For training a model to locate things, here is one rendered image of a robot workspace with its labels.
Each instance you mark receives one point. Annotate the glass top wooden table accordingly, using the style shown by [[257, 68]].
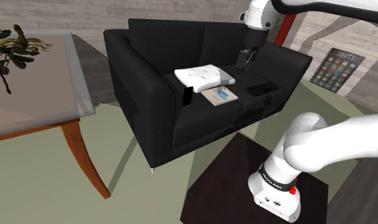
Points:
[[37, 83]]

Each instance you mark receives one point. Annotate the black rectangular box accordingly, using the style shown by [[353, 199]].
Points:
[[187, 96]]

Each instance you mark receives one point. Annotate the pale blue book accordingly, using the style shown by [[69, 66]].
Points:
[[221, 96]]

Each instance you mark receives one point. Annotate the dark robot stand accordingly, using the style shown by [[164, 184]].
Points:
[[220, 189]]

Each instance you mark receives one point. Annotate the black sofa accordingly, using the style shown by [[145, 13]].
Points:
[[151, 102]]

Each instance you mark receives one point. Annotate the white square cushion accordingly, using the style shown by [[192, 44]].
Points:
[[201, 77]]

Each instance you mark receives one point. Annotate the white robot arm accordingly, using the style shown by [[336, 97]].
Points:
[[303, 145]]

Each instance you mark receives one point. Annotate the dark wall poster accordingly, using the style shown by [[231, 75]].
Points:
[[336, 70]]

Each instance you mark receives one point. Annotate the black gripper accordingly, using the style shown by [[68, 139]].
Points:
[[254, 38]]

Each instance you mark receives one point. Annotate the black remote control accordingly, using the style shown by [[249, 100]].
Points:
[[262, 88]]

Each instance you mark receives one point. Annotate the dark leafy plant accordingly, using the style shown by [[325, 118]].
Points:
[[18, 46]]

